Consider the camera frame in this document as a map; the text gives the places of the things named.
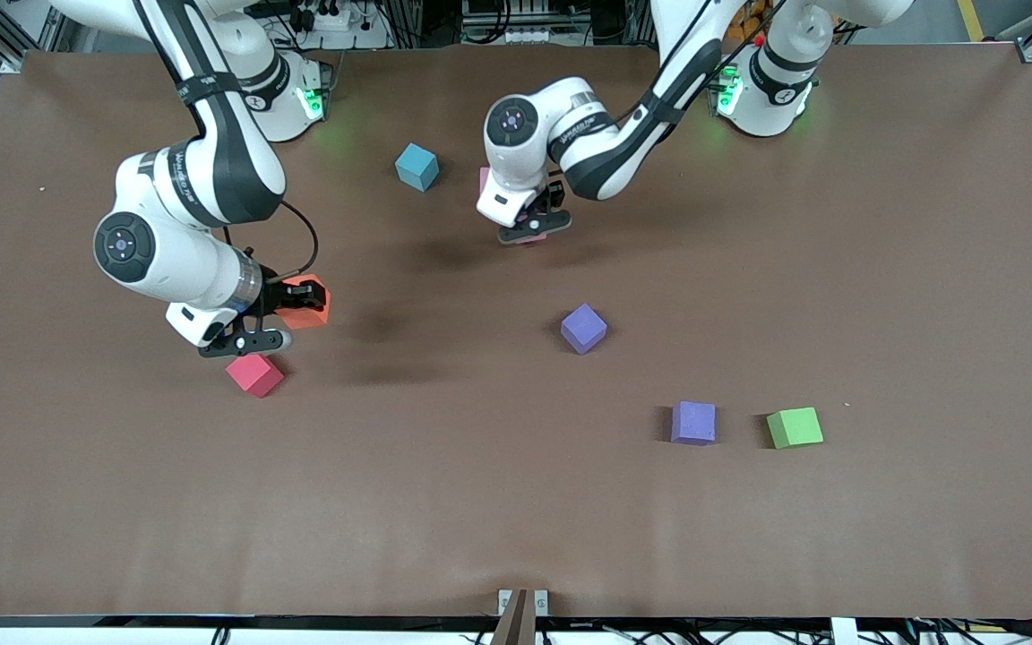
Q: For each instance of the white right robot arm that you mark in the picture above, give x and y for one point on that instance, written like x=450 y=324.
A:
x=167 y=260

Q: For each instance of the green foam block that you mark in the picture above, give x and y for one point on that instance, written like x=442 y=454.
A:
x=795 y=427

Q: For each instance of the orange foam block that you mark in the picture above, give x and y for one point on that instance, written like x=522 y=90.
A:
x=305 y=320

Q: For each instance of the orange plastic object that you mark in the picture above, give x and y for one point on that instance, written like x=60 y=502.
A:
x=754 y=25

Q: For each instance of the purple foam block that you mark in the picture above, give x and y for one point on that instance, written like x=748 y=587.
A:
x=693 y=423
x=583 y=329

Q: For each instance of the white power strip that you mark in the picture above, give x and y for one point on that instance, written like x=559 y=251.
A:
x=334 y=18

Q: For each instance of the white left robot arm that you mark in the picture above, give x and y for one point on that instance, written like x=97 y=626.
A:
x=606 y=152

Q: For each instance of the white post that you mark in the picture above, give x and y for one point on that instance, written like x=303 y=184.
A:
x=844 y=632

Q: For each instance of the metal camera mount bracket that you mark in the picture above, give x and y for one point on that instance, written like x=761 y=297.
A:
x=516 y=618

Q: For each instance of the light pink foam block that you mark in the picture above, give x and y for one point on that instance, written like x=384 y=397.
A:
x=483 y=184
x=532 y=240

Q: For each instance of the red foam block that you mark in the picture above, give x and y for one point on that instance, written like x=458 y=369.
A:
x=254 y=376

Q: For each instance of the grey electronics box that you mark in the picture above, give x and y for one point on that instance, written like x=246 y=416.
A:
x=494 y=18

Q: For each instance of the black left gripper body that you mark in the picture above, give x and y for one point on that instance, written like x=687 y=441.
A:
x=554 y=196

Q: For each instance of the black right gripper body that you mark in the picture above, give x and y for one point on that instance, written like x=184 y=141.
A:
x=278 y=293

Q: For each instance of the teal foam block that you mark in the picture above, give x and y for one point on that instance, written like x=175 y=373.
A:
x=417 y=167

